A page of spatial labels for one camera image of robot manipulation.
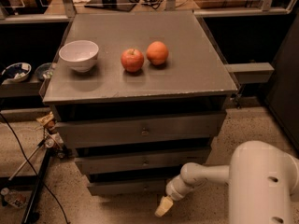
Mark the small dark bowl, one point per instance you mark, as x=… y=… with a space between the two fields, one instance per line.
x=44 y=71

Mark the white ceramic bowl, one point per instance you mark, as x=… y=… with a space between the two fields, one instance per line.
x=80 y=55

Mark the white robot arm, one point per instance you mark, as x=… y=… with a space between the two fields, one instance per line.
x=263 y=183

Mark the blue patterned bowl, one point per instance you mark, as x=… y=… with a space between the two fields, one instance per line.
x=17 y=72

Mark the grey drawer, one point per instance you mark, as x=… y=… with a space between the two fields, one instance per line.
x=113 y=184
x=110 y=132
x=141 y=160

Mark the grey side shelf block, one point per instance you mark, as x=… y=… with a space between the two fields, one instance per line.
x=250 y=73

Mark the white stick on floor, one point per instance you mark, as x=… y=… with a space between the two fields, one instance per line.
x=27 y=160

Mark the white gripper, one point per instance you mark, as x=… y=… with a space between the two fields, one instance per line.
x=173 y=190

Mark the orange fruit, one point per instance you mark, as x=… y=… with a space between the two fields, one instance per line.
x=157 y=53

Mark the red apple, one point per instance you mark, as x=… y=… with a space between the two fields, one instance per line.
x=132 y=60

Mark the grey drawer cabinet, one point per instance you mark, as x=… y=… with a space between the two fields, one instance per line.
x=136 y=96

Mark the plastic bottle on floor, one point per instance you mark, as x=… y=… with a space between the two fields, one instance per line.
x=13 y=197

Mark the black tripod leg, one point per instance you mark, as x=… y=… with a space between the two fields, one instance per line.
x=30 y=216

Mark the snack wrapper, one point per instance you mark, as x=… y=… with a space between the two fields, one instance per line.
x=47 y=121

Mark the black monitor stand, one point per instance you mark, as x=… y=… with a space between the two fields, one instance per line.
x=114 y=5

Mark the grey middle drawer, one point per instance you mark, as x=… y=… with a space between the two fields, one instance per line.
x=141 y=160

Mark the grey top drawer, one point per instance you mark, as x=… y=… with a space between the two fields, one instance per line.
x=110 y=132

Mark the grey bottom drawer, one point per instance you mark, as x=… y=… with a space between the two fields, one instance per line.
x=113 y=184

